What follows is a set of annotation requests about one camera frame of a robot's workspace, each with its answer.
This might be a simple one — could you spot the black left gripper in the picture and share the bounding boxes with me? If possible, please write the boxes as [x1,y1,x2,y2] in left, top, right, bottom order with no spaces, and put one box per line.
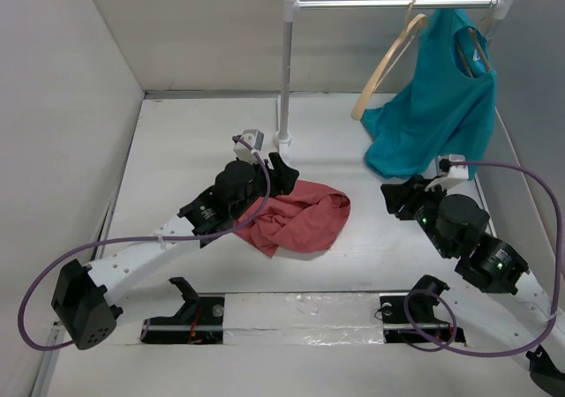
[230,153,296,221]

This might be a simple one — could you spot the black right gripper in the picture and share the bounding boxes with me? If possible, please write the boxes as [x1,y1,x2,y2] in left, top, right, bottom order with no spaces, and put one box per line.
[381,172,453,257]

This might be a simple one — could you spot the red t shirt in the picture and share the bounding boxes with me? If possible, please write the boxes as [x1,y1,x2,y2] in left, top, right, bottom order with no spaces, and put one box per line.
[235,180,351,258]

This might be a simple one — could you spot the light wooden hanger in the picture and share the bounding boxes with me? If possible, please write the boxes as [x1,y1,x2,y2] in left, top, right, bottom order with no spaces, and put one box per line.
[350,0,428,121]

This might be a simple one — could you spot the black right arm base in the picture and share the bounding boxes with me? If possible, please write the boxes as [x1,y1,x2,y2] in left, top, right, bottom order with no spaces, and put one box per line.
[374,275,465,344]

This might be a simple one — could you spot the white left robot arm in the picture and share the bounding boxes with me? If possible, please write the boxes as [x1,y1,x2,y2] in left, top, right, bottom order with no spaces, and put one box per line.
[51,153,299,350]

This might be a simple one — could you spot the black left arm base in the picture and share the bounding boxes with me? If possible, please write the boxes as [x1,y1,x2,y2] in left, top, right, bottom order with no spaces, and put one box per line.
[139,277,225,345]

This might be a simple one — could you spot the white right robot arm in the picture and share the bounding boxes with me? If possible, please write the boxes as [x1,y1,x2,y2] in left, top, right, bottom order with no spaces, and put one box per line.
[380,176,564,396]

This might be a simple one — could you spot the teal t shirt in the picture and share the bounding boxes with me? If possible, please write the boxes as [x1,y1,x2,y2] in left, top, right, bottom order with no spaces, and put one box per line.
[361,9,497,178]

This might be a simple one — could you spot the wooden hanger under teal shirt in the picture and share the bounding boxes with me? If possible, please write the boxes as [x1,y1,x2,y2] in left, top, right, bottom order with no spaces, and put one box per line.
[454,26,491,79]

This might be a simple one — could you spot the white metal clothes rack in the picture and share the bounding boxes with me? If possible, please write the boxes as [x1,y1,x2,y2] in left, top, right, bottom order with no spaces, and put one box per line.
[274,0,515,162]

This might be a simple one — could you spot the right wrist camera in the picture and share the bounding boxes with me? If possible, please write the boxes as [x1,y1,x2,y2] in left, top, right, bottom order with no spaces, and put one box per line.
[426,154,471,191]

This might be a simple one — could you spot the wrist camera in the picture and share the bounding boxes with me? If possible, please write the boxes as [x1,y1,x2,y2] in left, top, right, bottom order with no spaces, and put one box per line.
[426,154,471,191]
[233,129,264,164]

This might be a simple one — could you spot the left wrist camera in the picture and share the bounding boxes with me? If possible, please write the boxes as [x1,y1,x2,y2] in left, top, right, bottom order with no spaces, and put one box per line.
[233,129,264,164]

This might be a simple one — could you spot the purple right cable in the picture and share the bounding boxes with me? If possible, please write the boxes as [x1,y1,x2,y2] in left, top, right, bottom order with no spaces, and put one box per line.
[403,160,562,356]

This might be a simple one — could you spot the purple cable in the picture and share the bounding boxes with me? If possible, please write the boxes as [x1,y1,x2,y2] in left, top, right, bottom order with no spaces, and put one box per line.
[403,160,562,356]
[17,135,272,350]

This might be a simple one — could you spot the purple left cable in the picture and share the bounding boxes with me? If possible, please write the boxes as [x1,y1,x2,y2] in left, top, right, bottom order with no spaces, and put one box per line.
[17,135,272,350]

